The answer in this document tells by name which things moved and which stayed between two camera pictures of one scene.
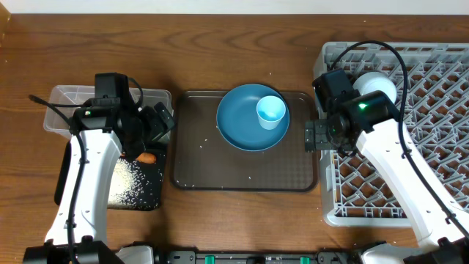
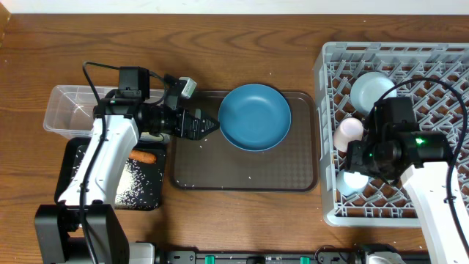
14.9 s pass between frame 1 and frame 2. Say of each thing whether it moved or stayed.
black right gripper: moved
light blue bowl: stayed
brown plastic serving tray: stayed
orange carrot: stayed
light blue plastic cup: moved
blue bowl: stayed
